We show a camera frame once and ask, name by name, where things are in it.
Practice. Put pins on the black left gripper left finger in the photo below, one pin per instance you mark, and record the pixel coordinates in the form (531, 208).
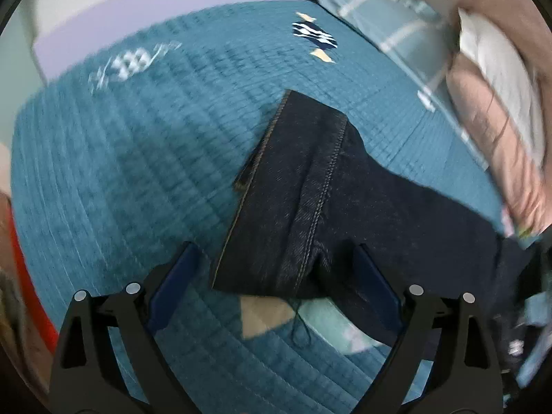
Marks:
(85, 377)

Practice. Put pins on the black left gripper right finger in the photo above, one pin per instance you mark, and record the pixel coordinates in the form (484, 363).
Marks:
(431, 305)

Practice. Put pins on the dark blue denim jeans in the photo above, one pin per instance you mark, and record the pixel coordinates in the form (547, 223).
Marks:
(320, 218)

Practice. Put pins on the teal quilted bedspread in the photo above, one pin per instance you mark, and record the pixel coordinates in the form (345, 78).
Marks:
(134, 151)

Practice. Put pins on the white pillow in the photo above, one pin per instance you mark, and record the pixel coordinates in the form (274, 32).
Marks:
(503, 68)

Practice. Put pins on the light blue plaid pillow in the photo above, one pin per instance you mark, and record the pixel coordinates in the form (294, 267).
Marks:
(413, 35)

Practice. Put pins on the pink quilted duvet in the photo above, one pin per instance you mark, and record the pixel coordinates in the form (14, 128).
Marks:
(525, 187)

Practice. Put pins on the lavender bed frame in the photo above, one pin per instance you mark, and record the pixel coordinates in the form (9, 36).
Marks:
(104, 24)

